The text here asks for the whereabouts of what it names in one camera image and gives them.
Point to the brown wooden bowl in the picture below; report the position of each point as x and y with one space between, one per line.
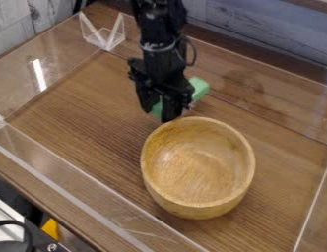
197 166

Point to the green rectangular block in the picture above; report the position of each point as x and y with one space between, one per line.
201 88

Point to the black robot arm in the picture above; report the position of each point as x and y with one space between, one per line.
160 19

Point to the clear acrylic corner bracket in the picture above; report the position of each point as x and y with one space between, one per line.
105 38

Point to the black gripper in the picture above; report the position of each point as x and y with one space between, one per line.
160 79

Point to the yellow sticker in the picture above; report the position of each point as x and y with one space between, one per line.
50 229

